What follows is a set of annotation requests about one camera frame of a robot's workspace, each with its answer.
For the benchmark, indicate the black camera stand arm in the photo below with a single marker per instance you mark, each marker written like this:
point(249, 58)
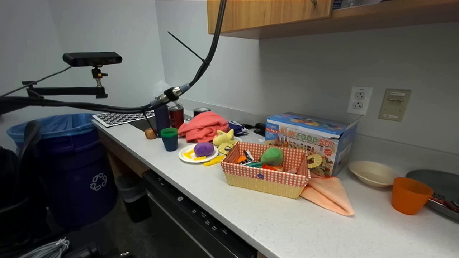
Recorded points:
point(41, 97)

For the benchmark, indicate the orange cup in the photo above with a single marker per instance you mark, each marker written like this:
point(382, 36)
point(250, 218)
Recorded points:
point(410, 195)

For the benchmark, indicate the white dish rack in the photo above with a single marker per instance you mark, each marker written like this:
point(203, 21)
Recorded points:
point(117, 119)

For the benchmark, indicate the purple plush toy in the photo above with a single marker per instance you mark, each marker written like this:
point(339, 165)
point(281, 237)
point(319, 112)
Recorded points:
point(205, 150)

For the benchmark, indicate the blue play food box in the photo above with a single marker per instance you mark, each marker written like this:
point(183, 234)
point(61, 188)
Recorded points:
point(331, 140)

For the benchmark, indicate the grey plate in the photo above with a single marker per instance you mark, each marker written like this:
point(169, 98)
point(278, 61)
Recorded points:
point(445, 191)

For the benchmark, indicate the black chair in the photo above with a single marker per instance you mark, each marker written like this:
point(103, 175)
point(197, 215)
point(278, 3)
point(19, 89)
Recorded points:
point(22, 204)

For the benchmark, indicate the pineapple slice toy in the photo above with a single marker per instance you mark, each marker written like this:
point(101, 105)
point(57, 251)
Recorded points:
point(315, 161)

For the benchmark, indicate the yellow plush toy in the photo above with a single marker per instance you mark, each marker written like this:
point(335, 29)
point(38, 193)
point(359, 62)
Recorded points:
point(225, 142)

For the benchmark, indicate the cream bowl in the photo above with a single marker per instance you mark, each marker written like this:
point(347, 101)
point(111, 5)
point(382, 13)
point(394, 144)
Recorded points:
point(374, 174)

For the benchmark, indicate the black camera on stand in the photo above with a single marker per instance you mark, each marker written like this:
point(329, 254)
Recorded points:
point(93, 59)

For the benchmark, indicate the blue recycling bin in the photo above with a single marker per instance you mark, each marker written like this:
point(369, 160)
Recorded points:
point(71, 174)

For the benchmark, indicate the red checkered basket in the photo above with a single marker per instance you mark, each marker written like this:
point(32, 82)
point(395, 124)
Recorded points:
point(289, 178)

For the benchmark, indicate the white wall outlet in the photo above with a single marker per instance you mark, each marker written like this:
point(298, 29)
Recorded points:
point(359, 101)

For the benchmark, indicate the green plush toy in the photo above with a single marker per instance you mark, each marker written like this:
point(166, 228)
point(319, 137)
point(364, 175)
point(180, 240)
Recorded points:
point(273, 157)

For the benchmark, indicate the orange napkin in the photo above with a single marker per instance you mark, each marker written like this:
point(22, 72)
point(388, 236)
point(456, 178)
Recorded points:
point(329, 194)

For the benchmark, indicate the wooden upper cabinet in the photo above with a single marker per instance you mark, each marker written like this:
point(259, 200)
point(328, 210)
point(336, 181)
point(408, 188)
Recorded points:
point(270, 19)

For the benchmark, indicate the green blue cup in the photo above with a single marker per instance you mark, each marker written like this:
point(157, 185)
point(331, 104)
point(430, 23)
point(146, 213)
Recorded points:
point(170, 138)

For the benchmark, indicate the beige wall plate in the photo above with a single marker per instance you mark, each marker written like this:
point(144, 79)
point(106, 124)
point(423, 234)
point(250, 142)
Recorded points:
point(395, 104)

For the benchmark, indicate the black dishwasher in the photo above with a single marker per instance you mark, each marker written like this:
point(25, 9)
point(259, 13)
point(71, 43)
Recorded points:
point(184, 230)

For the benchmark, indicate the white plate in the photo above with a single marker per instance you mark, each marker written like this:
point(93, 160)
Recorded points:
point(187, 155)

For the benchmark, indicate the pink red cloth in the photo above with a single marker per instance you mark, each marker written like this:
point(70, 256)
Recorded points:
point(203, 128)

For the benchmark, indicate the brown round toy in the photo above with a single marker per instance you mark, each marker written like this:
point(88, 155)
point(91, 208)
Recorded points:
point(151, 134)

